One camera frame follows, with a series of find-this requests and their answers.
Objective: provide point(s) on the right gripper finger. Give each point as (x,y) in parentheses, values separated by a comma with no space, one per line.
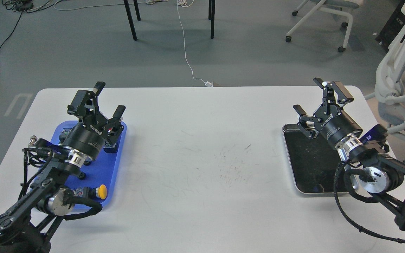
(303,117)
(334,93)

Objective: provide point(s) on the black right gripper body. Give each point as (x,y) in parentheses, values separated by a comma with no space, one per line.
(333,123)

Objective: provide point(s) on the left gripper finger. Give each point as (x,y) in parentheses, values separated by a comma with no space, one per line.
(85,102)
(117,116)

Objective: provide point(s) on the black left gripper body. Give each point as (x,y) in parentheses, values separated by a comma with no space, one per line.
(90,134)

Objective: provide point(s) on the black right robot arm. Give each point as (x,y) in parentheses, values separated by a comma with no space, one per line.
(369,173)

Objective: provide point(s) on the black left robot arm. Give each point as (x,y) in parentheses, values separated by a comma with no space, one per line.
(23,228)

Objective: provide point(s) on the blue plastic tray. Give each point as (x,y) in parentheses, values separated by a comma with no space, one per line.
(107,165)

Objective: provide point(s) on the silver metal tray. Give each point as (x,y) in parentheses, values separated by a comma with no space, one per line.
(313,162)

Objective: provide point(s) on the black table leg left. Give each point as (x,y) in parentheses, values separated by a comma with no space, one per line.
(130,17)

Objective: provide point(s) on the black table leg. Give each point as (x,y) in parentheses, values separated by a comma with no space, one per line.
(211,17)
(130,17)

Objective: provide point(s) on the black table leg right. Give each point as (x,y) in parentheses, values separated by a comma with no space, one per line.
(211,17)

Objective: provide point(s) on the red push button switch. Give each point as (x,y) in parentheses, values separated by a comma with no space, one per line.
(112,142)

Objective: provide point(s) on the yellow push button switch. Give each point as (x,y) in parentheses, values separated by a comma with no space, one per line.
(97,193)

